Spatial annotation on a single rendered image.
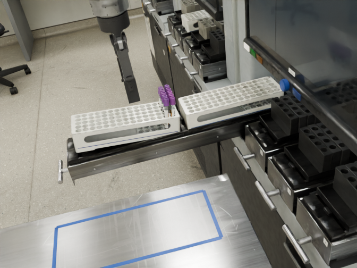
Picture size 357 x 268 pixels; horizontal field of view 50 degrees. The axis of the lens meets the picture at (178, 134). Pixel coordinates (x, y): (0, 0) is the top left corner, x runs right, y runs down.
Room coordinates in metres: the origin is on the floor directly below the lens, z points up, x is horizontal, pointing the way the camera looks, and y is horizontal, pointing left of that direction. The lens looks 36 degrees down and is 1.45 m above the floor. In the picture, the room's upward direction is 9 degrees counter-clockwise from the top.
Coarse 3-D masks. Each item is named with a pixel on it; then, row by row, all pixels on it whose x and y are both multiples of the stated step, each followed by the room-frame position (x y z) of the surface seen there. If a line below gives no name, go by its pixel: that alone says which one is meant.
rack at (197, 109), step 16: (256, 80) 1.02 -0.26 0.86; (272, 80) 1.00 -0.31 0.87; (192, 96) 0.99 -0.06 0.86; (208, 96) 0.98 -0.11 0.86; (224, 96) 0.97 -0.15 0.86; (240, 96) 0.95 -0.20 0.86; (256, 96) 0.93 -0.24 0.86; (272, 96) 0.93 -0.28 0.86; (192, 112) 0.92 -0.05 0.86; (208, 112) 0.90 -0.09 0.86; (224, 112) 0.96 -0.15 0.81; (240, 112) 0.92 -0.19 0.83
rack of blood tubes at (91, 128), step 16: (96, 112) 0.95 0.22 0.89; (112, 112) 0.94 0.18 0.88; (128, 112) 0.94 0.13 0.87; (144, 112) 0.93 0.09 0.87; (160, 112) 0.92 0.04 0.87; (176, 112) 0.91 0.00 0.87; (80, 128) 0.87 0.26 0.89; (96, 128) 0.86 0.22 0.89; (112, 128) 0.86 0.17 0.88; (128, 128) 0.87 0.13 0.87; (144, 128) 0.93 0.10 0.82; (160, 128) 0.92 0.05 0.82; (176, 128) 0.89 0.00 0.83; (80, 144) 0.85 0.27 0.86; (96, 144) 0.85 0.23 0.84; (112, 144) 0.86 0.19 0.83
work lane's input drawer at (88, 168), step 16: (256, 112) 0.92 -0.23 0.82; (192, 128) 0.89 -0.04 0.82; (208, 128) 0.89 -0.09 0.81; (224, 128) 0.89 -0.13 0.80; (240, 128) 0.90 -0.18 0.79; (128, 144) 0.89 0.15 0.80; (144, 144) 0.87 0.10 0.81; (160, 144) 0.86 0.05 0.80; (176, 144) 0.87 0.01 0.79; (192, 144) 0.88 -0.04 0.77; (208, 144) 0.88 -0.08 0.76; (80, 160) 0.84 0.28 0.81; (96, 160) 0.83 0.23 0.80; (112, 160) 0.84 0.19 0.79; (128, 160) 0.85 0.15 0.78; (144, 160) 0.85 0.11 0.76; (80, 176) 0.82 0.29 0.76
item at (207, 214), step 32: (160, 192) 0.65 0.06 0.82; (192, 192) 0.63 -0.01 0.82; (224, 192) 0.62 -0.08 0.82; (32, 224) 0.62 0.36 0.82; (64, 224) 0.60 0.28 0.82; (96, 224) 0.59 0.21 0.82; (128, 224) 0.57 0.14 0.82; (160, 224) 0.56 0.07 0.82; (192, 224) 0.54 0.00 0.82; (224, 224) 0.53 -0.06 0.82; (0, 256) 0.54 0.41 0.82; (32, 256) 0.53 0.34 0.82; (64, 256) 0.51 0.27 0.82; (96, 256) 0.50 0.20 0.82; (128, 256) 0.49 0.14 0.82; (160, 256) 0.47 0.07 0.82; (192, 256) 0.46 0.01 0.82; (224, 256) 0.45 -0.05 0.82; (256, 256) 0.44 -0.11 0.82
